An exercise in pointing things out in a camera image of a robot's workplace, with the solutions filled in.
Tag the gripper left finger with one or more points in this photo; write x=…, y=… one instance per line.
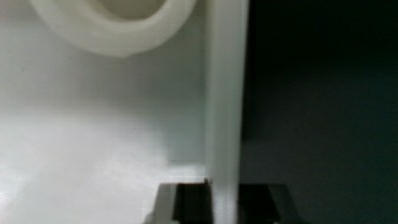
x=183, y=204

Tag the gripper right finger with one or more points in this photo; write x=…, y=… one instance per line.
x=265, y=205

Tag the white square tabletop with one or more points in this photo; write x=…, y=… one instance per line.
x=121, y=86

